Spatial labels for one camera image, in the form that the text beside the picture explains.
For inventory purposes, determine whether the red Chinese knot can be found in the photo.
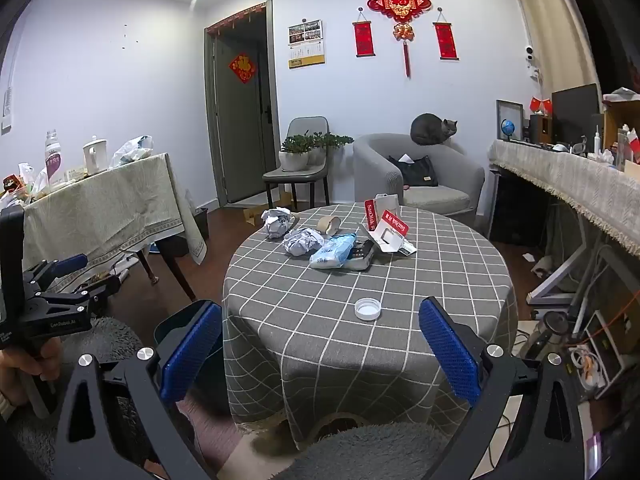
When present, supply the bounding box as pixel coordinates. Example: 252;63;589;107
366;0;433;78

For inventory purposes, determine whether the red door fringe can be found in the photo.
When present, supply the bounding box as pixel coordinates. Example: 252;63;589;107
207;2;274;37

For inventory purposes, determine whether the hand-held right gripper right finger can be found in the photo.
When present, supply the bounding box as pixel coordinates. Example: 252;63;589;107
418;296;596;480

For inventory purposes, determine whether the grey cat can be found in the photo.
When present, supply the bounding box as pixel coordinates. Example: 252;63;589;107
410;113;460;147

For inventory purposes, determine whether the grey dining chair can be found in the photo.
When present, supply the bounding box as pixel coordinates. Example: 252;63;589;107
262;116;331;211

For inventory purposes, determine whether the round table checked grey cloth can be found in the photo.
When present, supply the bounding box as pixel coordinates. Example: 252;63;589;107
221;203;518;451

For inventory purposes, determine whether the black monitor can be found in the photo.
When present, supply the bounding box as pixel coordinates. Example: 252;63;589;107
551;83;601;146

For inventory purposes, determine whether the small black box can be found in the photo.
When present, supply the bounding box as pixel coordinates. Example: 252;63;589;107
346;240;376;271

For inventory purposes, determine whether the person's left hand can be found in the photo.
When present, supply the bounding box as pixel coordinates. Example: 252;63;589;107
0;337;64;407

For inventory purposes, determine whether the red wall scroll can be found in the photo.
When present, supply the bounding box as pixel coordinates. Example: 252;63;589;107
432;7;459;62
352;7;376;58

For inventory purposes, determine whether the picture frame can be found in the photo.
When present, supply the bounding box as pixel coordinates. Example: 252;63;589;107
496;99;524;141

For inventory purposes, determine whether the clear plastic bag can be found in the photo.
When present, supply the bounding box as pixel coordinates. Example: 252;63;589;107
17;162;49;197

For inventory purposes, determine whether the paper ball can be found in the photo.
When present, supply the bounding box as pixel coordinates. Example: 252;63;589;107
283;228;324;257
261;207;296;240

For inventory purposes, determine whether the blue tissue packet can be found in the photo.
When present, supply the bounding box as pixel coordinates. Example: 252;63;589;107
309;233;357;269

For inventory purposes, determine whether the grey door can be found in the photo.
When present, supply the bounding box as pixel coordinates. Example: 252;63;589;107
204;0;281;209

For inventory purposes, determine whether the dark wooden table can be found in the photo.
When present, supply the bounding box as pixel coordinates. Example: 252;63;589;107
134;232;197;302

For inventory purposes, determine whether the white desk frame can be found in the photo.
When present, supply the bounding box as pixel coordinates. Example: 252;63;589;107
527;220;640;311

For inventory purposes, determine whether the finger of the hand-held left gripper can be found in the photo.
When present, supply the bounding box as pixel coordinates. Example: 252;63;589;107
37;275;122;313
22;253;89;295

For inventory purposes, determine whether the plastic bottle purple label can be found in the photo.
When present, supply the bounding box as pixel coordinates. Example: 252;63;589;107
44;130;66;187

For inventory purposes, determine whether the beige curtain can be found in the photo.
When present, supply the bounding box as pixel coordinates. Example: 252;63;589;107
510;0;601;111

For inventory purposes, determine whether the red diamond door decoration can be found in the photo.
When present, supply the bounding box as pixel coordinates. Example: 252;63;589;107
228;52;254;84

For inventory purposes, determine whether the grey armchair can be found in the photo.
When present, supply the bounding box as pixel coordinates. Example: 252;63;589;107
353;133;486;218

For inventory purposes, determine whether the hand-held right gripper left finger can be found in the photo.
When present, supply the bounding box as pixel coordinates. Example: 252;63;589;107
50;300;224;480

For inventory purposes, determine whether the red white card packaging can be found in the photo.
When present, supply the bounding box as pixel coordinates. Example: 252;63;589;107
364;193;401;233
367;210;417;256

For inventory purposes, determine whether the white kettle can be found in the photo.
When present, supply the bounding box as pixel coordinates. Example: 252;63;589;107
82;136;109;176

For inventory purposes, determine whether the side desk with fringed cloth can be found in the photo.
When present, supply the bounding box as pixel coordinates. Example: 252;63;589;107
487;139;640;261

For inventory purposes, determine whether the side table beige cloth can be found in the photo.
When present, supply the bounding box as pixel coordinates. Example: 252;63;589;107
10;152;208;321

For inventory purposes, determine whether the dark trash bin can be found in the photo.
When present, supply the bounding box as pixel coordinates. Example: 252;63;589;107
152;301;227;361

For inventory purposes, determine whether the white security camera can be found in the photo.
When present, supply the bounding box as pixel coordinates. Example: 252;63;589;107
522;45;543;81

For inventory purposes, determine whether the open brown cardboard box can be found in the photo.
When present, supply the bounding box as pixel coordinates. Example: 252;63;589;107
602;87;640;163

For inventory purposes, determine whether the black handbag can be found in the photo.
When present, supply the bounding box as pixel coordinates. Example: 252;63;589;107
387;154;439;188

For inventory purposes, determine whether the wall calendar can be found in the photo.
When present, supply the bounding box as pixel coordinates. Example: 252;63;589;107
288;20;326;69

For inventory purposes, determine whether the white plastic bag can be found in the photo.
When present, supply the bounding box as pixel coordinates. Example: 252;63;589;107
109;135;154;168

